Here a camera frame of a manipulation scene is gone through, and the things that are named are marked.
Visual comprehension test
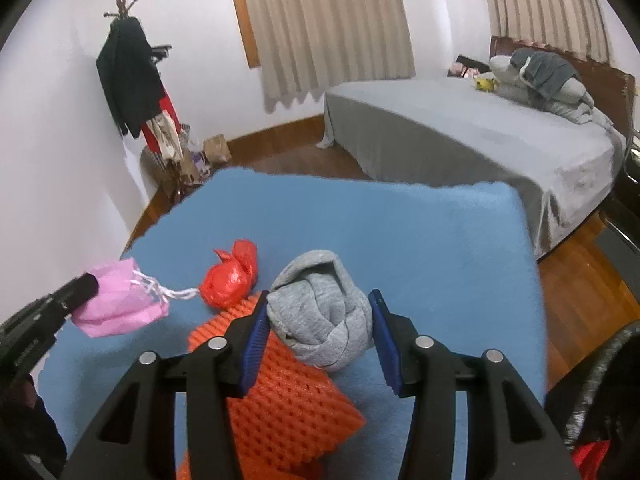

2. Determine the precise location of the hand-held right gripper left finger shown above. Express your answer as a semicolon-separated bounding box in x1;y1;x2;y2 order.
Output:
62;302;273;480

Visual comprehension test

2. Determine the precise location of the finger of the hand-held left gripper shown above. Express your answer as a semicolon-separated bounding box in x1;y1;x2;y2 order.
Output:
47;272;100;322

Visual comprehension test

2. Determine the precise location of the bed with grey sheet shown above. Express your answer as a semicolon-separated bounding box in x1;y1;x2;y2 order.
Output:
317;77;628;261

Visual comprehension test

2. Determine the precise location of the beige garment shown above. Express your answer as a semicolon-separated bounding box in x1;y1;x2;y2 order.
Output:
150;112;185;162

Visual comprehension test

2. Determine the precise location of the orange foam net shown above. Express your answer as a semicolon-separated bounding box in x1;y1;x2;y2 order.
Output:
175;294;367;480

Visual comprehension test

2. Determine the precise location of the dark grey garment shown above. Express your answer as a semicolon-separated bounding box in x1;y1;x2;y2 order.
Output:
520;51;581;101

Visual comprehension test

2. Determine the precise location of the wooden coat rack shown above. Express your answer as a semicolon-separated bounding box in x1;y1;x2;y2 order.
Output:
102;0;201;201

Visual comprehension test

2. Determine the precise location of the pink face mask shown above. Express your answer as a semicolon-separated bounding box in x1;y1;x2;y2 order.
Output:
71;257;200;338

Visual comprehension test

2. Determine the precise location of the dark wooden headboard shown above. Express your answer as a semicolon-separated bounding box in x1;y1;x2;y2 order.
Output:
489;35;638;136

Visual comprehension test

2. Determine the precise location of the red plastic bag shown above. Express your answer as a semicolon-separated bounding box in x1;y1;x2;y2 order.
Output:
199;239;258;309

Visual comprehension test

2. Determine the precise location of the black jacket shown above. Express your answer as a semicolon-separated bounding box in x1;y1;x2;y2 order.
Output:
96;17;168;138

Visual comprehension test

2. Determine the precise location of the narrow beige curtain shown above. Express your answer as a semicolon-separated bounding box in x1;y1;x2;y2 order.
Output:
482;0;611;63

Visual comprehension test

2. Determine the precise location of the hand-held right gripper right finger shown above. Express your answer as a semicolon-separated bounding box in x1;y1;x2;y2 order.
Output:
367;289;583;480

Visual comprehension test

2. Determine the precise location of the wooden window frame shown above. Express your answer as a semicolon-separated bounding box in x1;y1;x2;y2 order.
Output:
225;0;262;70

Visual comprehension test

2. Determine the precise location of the grey folded duvet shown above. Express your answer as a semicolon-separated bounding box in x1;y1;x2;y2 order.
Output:
489;50;613;126

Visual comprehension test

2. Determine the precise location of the grey sock ball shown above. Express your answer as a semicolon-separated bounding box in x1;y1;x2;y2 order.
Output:
266;249;375;372

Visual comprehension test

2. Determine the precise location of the wide beige curtain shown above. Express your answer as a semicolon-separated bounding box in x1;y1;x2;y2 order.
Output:
237;0;416;111

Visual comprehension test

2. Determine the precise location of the blue scalloped mat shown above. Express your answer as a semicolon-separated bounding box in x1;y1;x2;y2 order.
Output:
42;167;548;480

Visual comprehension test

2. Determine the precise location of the brown paper bag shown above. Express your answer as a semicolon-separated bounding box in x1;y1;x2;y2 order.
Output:
202;134;232;165

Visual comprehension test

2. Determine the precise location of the black bin with black liner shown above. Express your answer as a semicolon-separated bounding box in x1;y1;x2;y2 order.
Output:
545;322;640;480

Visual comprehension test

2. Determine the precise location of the red garment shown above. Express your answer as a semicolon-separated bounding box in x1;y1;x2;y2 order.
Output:
141;87;181;153

